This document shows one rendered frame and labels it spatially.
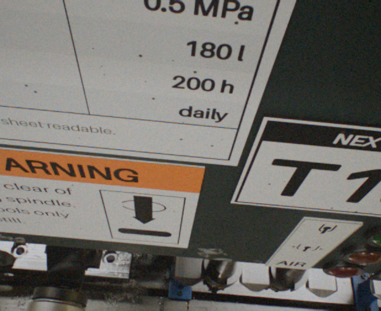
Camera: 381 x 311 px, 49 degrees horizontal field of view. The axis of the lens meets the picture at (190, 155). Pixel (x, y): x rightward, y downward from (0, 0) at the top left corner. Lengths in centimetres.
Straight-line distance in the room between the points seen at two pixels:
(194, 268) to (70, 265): 22
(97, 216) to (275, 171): 11
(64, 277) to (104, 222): 35
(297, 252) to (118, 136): 15
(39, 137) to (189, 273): 56
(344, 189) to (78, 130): 11
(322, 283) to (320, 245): 49
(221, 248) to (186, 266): 44
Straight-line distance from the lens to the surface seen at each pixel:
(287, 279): 71
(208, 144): 15
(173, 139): 15
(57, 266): 58
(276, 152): 16
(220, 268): 66
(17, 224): 27
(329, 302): 109
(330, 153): 16
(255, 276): 72
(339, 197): 20
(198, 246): 27
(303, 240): 25
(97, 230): 25
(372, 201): 20
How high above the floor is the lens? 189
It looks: 59 degrees down
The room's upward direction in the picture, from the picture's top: 8 degrees clockwise
